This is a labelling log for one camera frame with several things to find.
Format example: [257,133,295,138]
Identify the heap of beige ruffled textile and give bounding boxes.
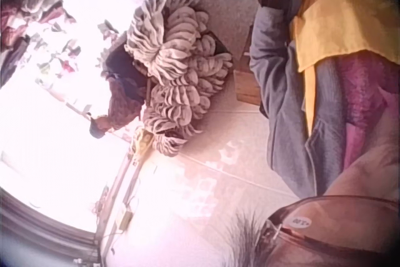
[124,0,234,158]

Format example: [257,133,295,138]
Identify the heap of dark clothes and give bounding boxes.
[88,41,151,139]

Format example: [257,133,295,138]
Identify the brown cardboard box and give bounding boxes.
[233,69,262,106]

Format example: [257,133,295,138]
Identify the small yellow tag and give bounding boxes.
[118,208,134,229]

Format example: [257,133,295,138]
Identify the white floral cloth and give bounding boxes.
[30,19,121,114]

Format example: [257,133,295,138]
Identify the metal door track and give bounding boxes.
[0,141,153,267]

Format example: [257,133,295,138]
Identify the small yellow packet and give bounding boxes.
[136,131,154,155]

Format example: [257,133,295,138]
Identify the heap of mixed clothes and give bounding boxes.
[0,0,94,77]

